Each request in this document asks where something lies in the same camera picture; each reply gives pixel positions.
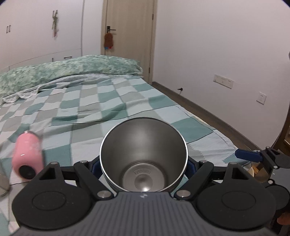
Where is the blue cartoon steel cup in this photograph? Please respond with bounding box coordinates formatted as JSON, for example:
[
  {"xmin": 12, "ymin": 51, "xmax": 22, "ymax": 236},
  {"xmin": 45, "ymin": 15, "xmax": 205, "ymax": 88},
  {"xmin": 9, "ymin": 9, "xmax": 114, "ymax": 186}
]
[{"xmin": 99, "ymin": 117, "xmax": 188, "ymax": 192}]

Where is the pink steel cup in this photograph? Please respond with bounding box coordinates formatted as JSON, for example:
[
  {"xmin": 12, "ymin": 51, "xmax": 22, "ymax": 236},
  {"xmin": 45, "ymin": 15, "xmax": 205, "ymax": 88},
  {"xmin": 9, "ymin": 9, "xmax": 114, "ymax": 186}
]
[{"xmin": 12, "ymin": 131, "xmax": 44, "ymax": 180}]

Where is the checkered green bed blanket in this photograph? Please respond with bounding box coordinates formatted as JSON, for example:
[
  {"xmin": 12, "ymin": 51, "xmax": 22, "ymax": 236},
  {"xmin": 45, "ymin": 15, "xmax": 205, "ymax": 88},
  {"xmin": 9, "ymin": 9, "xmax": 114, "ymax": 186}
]
[{"xmin": 1, "ymin": 74, "xmax": 236, "ymax": 235}]

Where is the green floral duvet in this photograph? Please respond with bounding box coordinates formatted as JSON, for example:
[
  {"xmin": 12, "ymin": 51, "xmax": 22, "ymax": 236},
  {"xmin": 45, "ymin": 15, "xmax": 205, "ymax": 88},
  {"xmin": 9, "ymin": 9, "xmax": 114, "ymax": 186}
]
[{"xmin": 1, "ymin": 55, "xmax": 143, "ymax": 99}]

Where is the white wardrobe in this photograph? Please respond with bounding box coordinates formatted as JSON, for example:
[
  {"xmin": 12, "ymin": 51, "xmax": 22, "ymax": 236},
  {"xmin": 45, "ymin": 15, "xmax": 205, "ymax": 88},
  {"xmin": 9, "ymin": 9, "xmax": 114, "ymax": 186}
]
[{"xmin": 1, "ymin": 1, "xmax": 84, "ymax": 71}]

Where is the beige wooden door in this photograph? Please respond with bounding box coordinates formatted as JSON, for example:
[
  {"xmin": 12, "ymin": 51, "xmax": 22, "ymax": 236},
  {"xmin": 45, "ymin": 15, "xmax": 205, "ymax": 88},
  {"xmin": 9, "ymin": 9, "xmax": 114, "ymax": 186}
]
[{"xmin": 101, "ymin": 1, "xmax": 157, "ymax": 83}]

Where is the green hanging wardrobe ornament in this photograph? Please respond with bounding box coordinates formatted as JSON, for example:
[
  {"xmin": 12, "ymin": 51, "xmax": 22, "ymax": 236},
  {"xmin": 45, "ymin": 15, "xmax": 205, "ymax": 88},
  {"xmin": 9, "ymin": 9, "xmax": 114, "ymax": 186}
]
[{"xmin": 52, "ymin": 10, "xmax": 59, "ymax": 38}]

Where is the white wall socket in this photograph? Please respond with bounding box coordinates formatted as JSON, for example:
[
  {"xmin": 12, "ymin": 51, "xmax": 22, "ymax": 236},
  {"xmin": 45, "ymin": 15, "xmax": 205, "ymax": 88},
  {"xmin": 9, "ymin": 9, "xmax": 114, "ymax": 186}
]
[{"xmin": 256, "ymin": 92, "xmax": 266, "ymax": 105}]

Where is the white wall switch panel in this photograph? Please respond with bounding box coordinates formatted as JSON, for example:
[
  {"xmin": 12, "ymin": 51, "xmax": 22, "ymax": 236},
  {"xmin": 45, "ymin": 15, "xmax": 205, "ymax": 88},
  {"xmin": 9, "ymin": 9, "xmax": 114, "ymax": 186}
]
[{"xmin": 213, "ymin": 74, "xmax": 234, "ymax": 89}]

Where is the brown plush toy on handle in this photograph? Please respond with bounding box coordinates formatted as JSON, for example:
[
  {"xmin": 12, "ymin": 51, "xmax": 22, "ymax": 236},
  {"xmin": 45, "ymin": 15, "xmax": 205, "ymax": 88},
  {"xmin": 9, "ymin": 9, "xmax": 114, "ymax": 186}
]
[{"xmin": 104, "ymin": 32, "xmax": 113, "ymax": 50}]

